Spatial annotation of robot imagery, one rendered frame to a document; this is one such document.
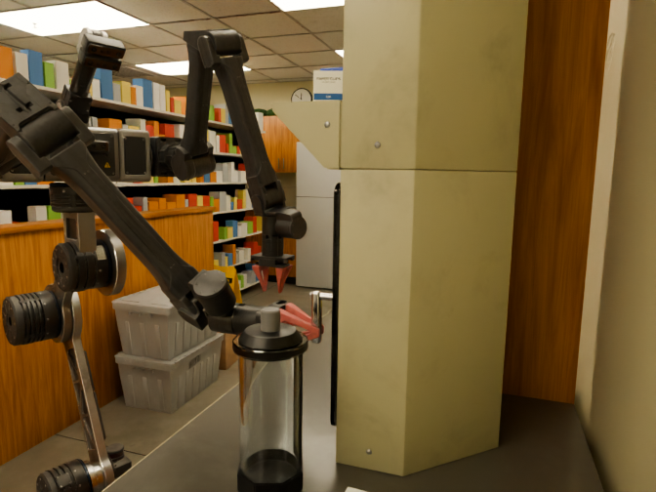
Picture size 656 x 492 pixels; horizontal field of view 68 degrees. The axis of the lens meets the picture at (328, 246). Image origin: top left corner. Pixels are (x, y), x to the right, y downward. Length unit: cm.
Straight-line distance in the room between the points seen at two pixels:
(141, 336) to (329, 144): 247
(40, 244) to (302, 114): 226
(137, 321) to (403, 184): 251
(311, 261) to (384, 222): 535
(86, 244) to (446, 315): 107
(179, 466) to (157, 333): 216
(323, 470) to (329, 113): 55
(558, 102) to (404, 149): 45
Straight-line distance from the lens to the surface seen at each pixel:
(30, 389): 299
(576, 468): 95
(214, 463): 88
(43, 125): 91
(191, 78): 136
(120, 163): 155
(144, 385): 318
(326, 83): 84
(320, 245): 599
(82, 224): 152
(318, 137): 75
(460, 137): 76
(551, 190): 108
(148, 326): 303
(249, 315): 86
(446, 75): 75
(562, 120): 108
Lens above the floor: 140
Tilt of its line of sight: 8 degrees down
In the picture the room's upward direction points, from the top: 1 degrees clockwise
